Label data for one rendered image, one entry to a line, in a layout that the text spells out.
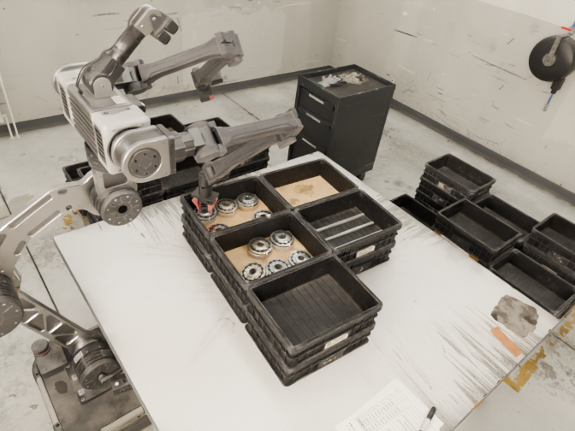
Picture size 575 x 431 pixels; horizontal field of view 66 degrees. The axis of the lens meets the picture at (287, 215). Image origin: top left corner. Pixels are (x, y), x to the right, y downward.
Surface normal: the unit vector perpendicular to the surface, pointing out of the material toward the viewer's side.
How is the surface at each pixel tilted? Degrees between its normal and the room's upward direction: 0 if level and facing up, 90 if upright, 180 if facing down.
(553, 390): 0
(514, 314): 1
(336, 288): 0
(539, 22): 90
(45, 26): 90
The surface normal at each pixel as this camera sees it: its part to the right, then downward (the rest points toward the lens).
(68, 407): 0.11, -0.77
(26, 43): 0.62, 0.55
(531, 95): -0.78, 0.32
